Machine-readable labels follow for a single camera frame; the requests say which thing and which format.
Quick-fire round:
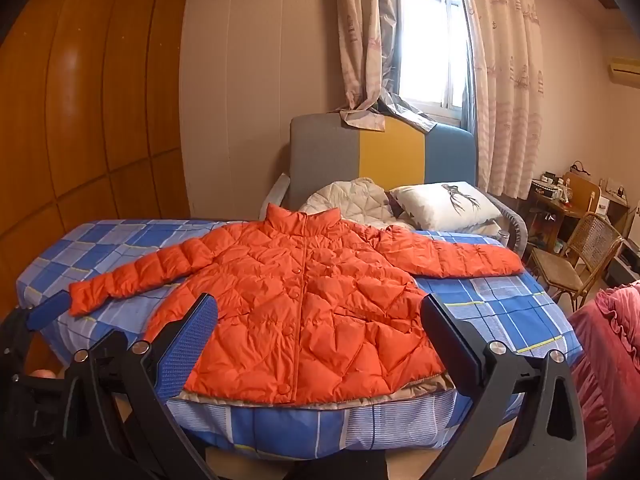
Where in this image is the wooden wardrobe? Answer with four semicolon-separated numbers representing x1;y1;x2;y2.
0;0;193;376

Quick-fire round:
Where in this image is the cluttered wooden desk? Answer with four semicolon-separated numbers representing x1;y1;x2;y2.
520;162;631;261

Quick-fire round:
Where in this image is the wall air conditioner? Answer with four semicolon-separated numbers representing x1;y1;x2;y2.
607;57;640;86

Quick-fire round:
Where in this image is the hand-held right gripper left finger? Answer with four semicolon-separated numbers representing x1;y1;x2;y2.
60;293;220;480

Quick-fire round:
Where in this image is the pink ruffled bed cover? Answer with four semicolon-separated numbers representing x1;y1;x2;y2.
567;282;640;480

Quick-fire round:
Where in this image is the grey bed side rail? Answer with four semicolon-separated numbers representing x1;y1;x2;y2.
480;192;529;263
260;172;292;221

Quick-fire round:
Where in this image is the orange puffer jacket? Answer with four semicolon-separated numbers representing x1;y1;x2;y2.
67;203;526;408

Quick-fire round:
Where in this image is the window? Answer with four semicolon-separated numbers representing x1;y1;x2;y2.
400;0;471;111

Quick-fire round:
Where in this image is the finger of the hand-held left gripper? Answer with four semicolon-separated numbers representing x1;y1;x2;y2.
25;290;73;333

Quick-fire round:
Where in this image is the bed with blue plaid sheet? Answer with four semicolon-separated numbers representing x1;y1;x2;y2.
15;217;586;461

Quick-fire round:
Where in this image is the wicker chair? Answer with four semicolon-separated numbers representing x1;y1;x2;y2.
527;212;626;311

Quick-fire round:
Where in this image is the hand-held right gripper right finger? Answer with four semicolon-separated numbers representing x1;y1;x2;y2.
420;293;587;480

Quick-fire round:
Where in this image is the grey yellow blue headboard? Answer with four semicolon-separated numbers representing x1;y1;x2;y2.
289;112;478;211

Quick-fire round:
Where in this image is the white quilted blanket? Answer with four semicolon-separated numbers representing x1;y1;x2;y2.
298;177;401;228

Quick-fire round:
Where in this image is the white deer print pillow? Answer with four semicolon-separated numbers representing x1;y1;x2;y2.
389;181;501;233

